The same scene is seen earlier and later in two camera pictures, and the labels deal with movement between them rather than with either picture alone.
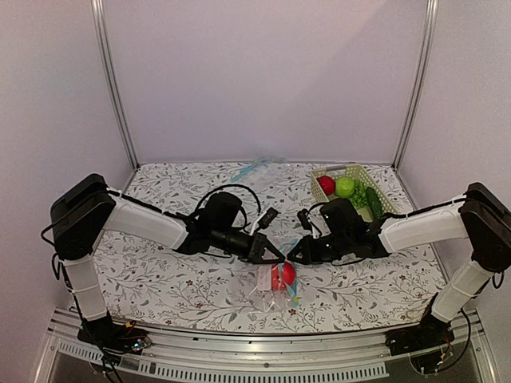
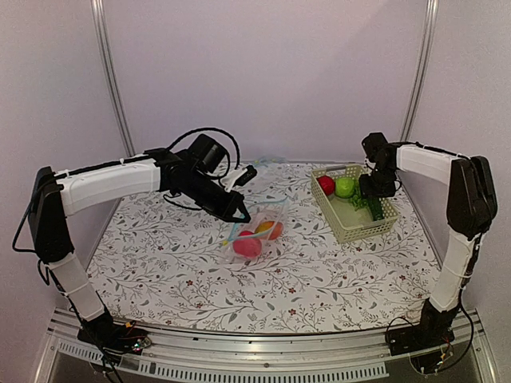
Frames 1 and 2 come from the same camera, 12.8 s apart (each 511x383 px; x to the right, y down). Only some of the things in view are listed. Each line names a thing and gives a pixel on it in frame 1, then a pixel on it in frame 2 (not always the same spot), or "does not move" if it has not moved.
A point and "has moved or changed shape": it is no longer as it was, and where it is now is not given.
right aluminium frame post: (431, 20) does not move
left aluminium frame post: (99, 14) does not move
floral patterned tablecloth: (152, 288) does not move
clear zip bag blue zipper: (277, 282) to (247, 240)
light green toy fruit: (344, 187) does not move
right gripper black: (309, 254) to (366, 190)
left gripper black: (256, 250) to (226, 211)
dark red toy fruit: (327, 184) does not move
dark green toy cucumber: (374, 203) does not move
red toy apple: (281, 274) has moved or changed shape
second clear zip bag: (263, 160) does not move
